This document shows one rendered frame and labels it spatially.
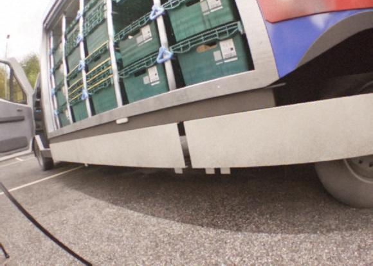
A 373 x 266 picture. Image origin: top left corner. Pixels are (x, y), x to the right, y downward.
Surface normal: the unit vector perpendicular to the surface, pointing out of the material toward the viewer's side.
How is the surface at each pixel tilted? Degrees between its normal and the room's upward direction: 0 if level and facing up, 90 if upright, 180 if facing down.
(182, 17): 97
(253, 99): 90
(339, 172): 82
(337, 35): 90
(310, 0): 90
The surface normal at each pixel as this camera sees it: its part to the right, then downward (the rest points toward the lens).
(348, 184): -0.38, -0.07
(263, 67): -0.52, 0.16
